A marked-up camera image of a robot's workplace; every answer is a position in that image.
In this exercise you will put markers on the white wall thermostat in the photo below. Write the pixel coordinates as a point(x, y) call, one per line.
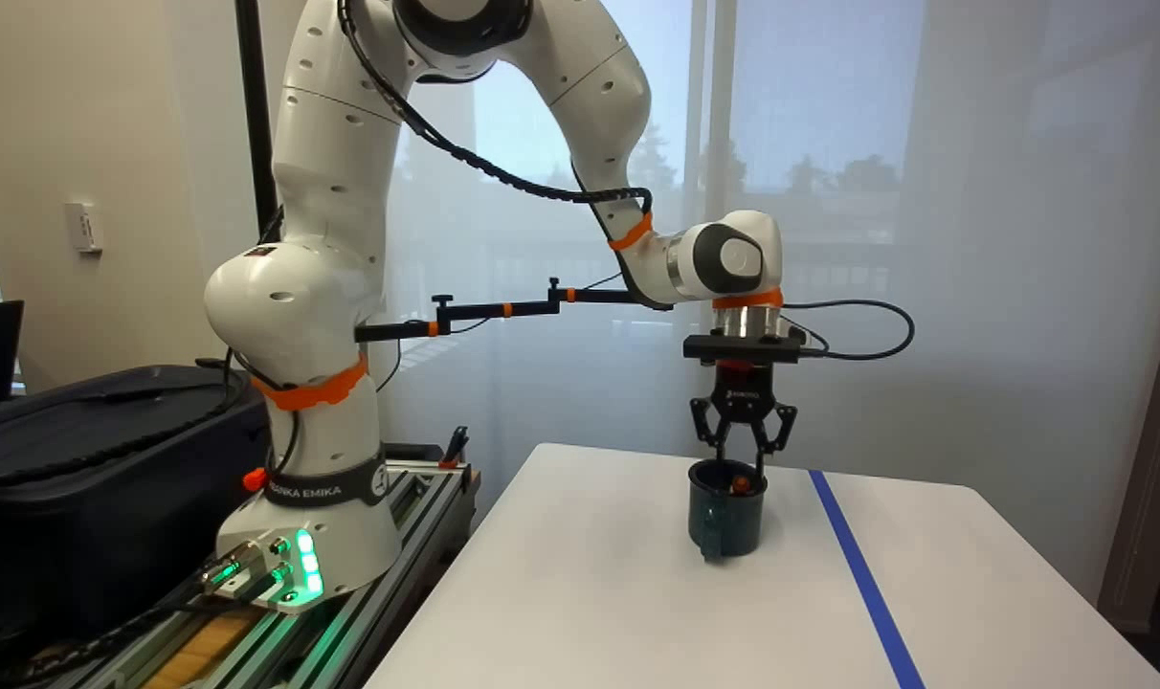
point(85, 227)

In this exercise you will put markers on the orange capped white marker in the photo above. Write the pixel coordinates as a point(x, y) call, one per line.
point(742, 482)

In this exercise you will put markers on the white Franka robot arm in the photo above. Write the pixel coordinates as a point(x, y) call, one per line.
point(312, 291)

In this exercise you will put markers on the black equipment case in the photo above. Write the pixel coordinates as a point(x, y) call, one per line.
point(93, 482)

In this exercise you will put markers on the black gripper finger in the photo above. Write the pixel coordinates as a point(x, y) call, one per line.
point(774, 426)
point(710, 432)

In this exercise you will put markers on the blue tape line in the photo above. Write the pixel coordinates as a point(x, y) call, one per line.
point(868, 574)

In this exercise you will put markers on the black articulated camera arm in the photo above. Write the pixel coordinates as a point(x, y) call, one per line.
point(503, 307)

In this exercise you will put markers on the dark teal mug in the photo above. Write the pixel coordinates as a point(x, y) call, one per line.
point(728, 522)

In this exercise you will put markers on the black vertical pole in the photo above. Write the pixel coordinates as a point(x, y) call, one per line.
point(257, 116)

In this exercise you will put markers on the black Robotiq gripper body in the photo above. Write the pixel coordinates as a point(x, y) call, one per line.
point(742, 388)

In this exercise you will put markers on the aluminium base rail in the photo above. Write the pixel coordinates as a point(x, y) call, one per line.
point(286, 635)

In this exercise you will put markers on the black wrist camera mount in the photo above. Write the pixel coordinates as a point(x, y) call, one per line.
point(744, 347)

